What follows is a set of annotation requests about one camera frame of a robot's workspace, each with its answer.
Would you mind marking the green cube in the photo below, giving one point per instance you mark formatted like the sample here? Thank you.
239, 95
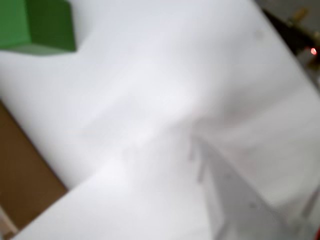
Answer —
37, 22

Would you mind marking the black table clamp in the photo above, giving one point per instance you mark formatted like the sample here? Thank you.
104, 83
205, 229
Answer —
287, 30

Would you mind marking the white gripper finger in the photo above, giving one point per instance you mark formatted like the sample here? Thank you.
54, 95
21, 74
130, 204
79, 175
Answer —
237, 215
125, 205

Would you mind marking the brown cardboard box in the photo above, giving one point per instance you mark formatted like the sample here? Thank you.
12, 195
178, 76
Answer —
22, 175

